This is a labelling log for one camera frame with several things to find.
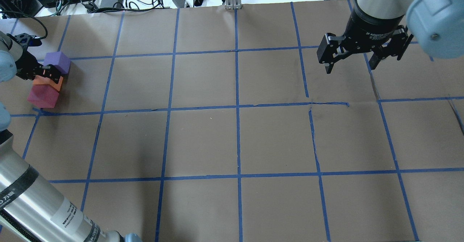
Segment red foam cube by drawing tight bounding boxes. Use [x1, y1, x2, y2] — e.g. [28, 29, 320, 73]
[27, 85, 59, 108]

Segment orange foam cube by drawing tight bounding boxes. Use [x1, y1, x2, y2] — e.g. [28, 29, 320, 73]
[33, 75, 64, 92]

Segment grey small device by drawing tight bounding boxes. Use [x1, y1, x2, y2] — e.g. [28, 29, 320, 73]
[172, 0, 191, 8]

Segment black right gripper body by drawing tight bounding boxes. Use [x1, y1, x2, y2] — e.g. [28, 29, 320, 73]
[341, 9, 403, 54]

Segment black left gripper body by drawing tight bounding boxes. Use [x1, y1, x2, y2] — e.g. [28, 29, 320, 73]
[15, 50, 44, 80]

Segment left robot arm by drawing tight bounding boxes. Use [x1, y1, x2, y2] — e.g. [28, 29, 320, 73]
[0, 33, 141, 242]

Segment purple foam cube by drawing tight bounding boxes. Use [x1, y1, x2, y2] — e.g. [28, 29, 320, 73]
[43, 51, 71, 75]

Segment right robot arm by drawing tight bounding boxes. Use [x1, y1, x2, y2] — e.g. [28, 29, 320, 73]
[317, 0, 464, 74]

